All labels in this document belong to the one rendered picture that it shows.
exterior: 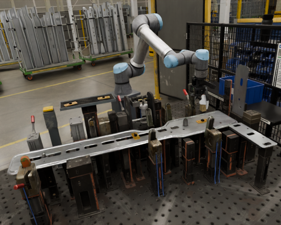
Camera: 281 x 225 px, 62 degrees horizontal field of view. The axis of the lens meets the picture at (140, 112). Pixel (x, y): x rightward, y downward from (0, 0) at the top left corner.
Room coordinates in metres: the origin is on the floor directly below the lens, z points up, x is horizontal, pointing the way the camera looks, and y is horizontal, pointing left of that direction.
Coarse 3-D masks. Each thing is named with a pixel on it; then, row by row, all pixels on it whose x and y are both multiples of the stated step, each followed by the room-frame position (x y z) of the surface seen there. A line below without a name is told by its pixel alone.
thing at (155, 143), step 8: (152, 144) 1.07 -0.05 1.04; (160, 144) 1.06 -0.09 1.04; (152, 152) 1.06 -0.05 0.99; (160, 152) 1.06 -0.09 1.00; (152, 160) 1.08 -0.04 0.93; (160, 160) 1.06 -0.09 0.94; (152, 168) 1.09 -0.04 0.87; (160, 168) 1.06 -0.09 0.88; (152, 176) 1.10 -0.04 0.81; (160, 176) 1.06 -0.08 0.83; (152, 184) 1.10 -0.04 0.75; (160, 184) 1.06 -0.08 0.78; (152, 192) 1.08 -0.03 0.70; (160, 192) 1.06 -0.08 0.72
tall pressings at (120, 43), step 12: (84, 12) 9.23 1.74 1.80; (96, 12) 9.26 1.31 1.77; (120, 12) 9.58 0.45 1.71; (108, 24) 9.73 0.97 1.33; (120, 24) 9.55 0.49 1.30; (96, 36) 9.38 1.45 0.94; (108, 36) 9.73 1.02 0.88; (120, 36) 9.69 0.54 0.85; (96, 48) 8.97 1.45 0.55; (108, 48) 9.30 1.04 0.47; (120, 48) 9.33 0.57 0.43
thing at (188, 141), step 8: (184, 144) 1.17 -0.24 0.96; (192, 144) 1.13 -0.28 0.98; (184, 152) 1.16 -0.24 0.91; (192, 152) 1.13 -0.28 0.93; (184, 160) 1.17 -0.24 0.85; (192, 160) 1.14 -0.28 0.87; (184, 168) 1.17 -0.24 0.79; (192, 168) 1.14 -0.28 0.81; (184, 176) 1.16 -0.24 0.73; (192, 176) 1.13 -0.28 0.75
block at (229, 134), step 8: (224, 136) 1.22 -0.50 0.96; (232, 136) 1.19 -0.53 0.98; (224, 144) 1.21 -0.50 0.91; (232, 144) 1.17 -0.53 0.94; (224, 152) 1.21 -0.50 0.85; (232, 152) 1.17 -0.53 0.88; (224, 160) 1.20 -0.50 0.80; (232, 160) 1.18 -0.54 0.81; (224, 168) 1.19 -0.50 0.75; (232, 168) 1.18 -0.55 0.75; (232, 176) 1.16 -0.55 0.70
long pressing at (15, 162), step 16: (208, 112) 1.49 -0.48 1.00; (160, 128) 1.32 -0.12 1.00; (192, 128) 1.29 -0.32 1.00; (64, 144) 1.21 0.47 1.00; (80, 144) 1.20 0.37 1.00; (96, 144) 1.19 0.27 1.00; (112, 144) 1.17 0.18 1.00; (128, 144) 1.16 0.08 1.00; (144, 144) 1.16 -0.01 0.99; (16, 160) 1.08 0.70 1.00; (48, 160) 1.06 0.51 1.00; (64, 160) 1.05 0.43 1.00
